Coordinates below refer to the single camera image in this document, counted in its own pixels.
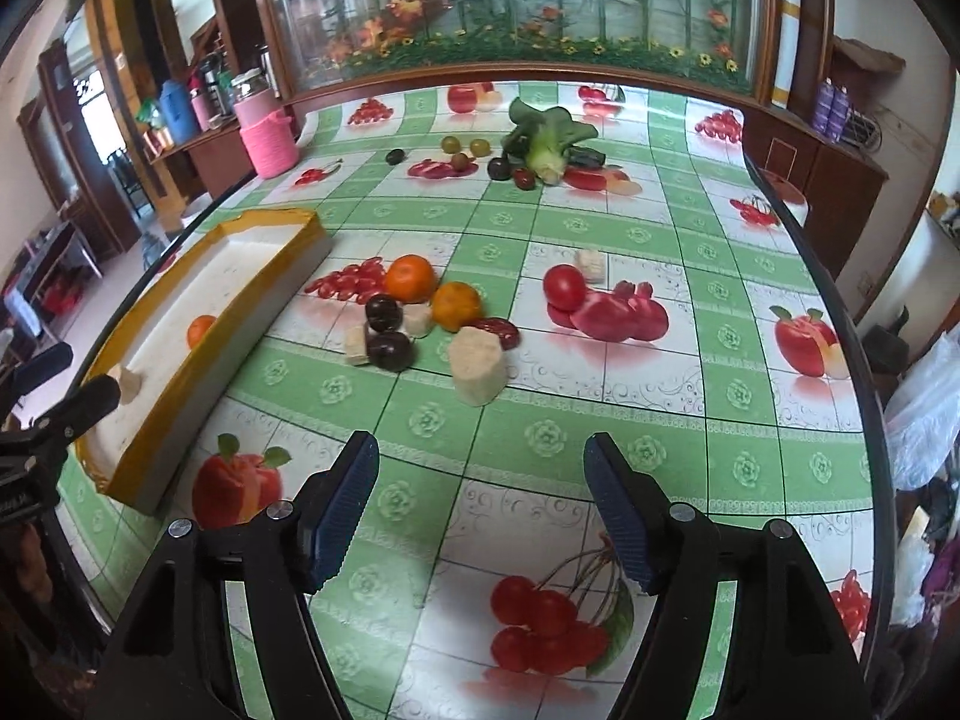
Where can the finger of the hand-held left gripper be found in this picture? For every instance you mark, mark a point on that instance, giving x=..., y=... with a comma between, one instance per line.
x=79, y=405
x=41, y=364

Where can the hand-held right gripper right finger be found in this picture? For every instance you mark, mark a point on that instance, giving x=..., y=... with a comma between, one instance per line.
x=622, y=517

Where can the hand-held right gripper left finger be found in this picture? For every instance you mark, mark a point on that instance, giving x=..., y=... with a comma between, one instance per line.
x=349, y=510

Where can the small beige block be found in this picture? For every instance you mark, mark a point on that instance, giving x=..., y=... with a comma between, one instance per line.
x=590, y=266
x=418, y=319
x=129, y=382
x=358, y=349

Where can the dark purple plum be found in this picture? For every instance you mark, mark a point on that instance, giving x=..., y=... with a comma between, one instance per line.
x=390, y=351
x=381, y=313
x=499, y=167

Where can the white tray with yellow rim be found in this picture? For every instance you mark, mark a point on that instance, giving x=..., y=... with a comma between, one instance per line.
x=217, y=277

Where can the large beige block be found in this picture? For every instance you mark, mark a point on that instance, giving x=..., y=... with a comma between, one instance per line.
x=474, y=364

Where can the large orange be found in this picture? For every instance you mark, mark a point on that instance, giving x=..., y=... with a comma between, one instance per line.
x=456, y=306
x=410, y=281

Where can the red tomato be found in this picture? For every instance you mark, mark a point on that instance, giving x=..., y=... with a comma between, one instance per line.
x=564, y=287

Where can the small orange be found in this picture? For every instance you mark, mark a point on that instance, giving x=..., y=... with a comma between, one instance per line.
x=201, y=330

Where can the green printed tablecloth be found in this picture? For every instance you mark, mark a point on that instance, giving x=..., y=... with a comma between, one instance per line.
x=525, y=405

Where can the clear water jug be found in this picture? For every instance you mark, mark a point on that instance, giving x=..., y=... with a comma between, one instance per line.
x=154, y=246

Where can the copper coloured cup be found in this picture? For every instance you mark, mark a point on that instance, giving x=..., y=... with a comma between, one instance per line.
x=159, y=139

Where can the wooden side shelf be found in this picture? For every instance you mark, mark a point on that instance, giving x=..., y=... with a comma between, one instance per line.
x=210, y=157

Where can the blue bottle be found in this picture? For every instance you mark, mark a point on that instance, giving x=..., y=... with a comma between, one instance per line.
x=178, y=112

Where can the pink bottle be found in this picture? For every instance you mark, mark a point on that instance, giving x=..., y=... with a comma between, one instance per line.
x=201, y=109

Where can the white plastic bag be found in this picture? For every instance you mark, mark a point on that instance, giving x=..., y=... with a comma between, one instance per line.
x=922, y=420

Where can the glass jar in pink knit cover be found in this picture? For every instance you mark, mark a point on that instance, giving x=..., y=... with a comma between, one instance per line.
x=266, y=139

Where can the dark thermos flask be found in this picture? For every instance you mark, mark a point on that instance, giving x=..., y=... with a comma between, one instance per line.
x=217, y=86

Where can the red jujube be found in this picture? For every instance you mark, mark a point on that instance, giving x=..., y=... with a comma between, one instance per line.
x=523, y=178

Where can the dark green vegetable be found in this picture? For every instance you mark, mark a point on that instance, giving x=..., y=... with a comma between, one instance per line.
x=586, y=158

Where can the brownish grape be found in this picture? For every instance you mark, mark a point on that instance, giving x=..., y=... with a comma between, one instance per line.
x=460, y=161

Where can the green bok choy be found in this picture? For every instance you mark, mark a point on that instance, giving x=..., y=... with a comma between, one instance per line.
x=547, y=141

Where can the yellow green grape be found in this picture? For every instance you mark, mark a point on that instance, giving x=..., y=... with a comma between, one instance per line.
x=478, y=145

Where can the wooden side cabinet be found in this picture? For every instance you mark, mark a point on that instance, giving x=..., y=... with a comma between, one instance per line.
x=817, y=180

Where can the purple bottle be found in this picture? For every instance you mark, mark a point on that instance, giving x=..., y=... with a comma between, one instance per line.
x=824, y=106
x=841, y=114

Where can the glass cabinet with flower display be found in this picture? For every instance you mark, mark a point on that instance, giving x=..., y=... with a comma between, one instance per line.
x=525, y=0

